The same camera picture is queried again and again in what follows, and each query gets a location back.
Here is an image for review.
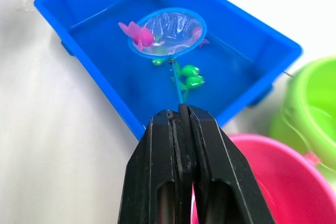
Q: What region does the green plastic bucket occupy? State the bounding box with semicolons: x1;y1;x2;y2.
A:
269;56;336;180

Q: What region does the green toy fish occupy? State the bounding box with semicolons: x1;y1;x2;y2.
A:
180;76;205;99
172;61;202;77
151;35;166;67

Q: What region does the pink plastic bucket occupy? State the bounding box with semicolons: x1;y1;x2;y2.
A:
191;133;336;224

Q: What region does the pink toy fish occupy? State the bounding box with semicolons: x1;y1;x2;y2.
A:
191;27;211;49
118;20;154;51

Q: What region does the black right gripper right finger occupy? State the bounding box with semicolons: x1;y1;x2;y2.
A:
187;104;276;224

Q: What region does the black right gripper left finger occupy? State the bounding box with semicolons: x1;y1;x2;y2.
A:
117;108;194;224

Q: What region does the blue plastic tub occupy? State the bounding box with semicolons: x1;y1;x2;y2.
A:
33;0;302;141

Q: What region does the blue fishing net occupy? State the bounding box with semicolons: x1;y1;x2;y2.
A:
128;8;207;114

